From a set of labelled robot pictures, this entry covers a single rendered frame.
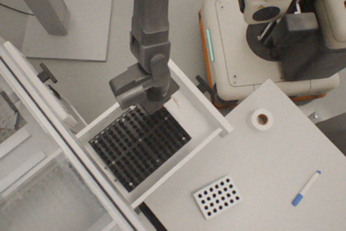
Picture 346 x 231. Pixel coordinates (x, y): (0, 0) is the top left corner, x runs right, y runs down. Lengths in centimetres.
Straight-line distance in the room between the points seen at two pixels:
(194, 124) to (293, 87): 86
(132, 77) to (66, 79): 131
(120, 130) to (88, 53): 110
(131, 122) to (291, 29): 68
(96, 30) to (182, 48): 54
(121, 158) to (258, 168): 44
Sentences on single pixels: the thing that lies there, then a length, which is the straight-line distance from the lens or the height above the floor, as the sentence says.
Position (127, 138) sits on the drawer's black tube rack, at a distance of 84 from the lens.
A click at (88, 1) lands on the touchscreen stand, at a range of 207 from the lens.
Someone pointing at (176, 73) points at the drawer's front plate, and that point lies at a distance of 86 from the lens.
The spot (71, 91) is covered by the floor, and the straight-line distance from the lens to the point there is 188.
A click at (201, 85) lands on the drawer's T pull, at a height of 91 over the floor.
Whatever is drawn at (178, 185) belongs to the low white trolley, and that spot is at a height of 76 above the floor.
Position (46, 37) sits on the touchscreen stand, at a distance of 201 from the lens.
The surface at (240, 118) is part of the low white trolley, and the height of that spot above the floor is 76.
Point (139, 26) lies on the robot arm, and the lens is 56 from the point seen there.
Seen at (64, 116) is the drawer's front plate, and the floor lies 93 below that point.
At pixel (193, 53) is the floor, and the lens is 191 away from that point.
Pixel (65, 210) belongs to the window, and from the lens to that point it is 42.
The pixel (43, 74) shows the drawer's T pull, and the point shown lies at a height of 91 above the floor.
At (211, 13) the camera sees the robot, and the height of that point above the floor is 27.
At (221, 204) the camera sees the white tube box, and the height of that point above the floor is 80.
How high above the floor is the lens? 173
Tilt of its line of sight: 75 degrees down
